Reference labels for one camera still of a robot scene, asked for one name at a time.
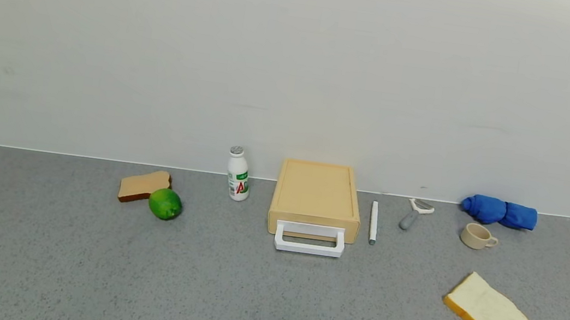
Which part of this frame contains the white marker pen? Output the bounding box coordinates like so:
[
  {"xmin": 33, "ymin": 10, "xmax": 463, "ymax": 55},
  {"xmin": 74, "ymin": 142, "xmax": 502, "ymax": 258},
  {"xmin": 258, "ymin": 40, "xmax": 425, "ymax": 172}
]
[{"xmin": 366, "ymin": 200, "xmax": 382, "ymax": 246}]

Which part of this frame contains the rolled blue cloth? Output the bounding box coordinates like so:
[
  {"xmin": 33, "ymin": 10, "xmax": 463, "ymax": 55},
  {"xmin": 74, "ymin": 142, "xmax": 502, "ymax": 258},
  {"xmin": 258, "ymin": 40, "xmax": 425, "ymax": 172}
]
[{"xmin": 458, "ymin": 192, "xmax": 540, "ymax": 233}]

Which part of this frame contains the peeler with grey handle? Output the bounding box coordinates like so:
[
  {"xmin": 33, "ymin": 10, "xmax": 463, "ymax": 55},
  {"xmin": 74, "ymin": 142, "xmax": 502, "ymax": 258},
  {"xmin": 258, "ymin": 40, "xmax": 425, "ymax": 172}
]
[{"xmin": 398, "ymin": 197, "xmax": 436, "ymax": 235}]

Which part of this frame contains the white drink bottle green label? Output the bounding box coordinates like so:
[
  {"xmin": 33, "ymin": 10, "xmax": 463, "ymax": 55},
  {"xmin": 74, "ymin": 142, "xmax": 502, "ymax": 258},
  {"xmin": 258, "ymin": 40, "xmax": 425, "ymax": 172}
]
[{"xmin": 223, "ymin": 145, "xmax": 256, "ymax": 203}]

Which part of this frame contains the green lime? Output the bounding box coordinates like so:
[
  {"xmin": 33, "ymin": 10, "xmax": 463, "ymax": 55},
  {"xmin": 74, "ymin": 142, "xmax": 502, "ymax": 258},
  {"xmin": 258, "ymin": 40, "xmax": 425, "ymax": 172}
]
[{"xmin": 146, "ymin": 186, "xmax": 185, "ymax": 223}]

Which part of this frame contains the yellow drawer cabinet housing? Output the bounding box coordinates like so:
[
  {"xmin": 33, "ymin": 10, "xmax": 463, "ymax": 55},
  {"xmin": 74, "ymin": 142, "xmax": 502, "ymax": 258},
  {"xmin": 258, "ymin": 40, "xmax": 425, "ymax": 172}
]
[{"xmin": 265, "ymin": 157, "xmax": 368, "ymax": 246}]

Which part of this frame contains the white bread slice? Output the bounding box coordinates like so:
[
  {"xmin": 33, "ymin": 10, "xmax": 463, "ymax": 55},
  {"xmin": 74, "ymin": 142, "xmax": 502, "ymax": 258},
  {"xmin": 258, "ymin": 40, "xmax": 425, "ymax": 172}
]
[{"xmin": 441, "ymin": 268, "xmax": 540, "ymax": 320}]

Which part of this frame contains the brown toast slice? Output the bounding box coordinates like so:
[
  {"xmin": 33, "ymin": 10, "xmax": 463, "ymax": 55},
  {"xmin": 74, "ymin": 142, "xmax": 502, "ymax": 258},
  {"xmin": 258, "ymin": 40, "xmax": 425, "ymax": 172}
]
[{"xmin": 117, "ymin": 165, "xmax": 174, "ymax": 209}]

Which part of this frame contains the beige cup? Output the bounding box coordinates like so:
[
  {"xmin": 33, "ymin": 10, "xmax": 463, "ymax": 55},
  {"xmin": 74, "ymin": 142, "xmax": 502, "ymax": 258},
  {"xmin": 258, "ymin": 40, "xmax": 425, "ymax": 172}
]
[{"xmin": 459, "ymin": 221, "xmax": 501, "ymax": 253}]

